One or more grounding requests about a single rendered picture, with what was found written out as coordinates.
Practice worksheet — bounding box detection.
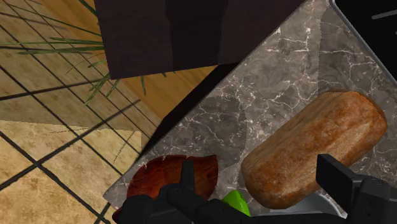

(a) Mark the brown bread loaf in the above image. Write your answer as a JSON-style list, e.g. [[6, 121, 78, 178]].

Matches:
[[240, 90, 388, 210]]

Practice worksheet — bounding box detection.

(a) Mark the green round fruit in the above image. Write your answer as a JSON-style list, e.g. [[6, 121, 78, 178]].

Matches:
[[221, 190, 251, 217]]

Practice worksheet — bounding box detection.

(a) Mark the reddish brown wooden bowl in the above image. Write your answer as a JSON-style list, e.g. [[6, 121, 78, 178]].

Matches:
[[112, 155, 219, 223]]

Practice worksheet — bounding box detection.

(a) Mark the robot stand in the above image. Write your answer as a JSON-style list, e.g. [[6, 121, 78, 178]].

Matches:
[[94, 0, 306, 80]]

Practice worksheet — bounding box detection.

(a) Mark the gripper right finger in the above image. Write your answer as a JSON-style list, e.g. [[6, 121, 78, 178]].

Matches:
[[316, 153, 397, 224]]

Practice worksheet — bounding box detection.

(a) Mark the grey round plate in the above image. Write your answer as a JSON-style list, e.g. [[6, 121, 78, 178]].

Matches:
[[257, 192, 347, 217]]

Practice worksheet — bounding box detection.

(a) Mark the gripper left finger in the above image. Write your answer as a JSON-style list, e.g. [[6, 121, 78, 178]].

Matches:
[[118, 160, 249, 224]]

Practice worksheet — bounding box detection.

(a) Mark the green potted plant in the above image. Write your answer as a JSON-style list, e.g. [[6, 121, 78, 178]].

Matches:
[[0, 0, 174, 107]]

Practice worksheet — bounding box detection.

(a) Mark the black sink basin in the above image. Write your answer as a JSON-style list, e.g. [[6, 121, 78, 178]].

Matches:
[[329, 0, 397, 88]]

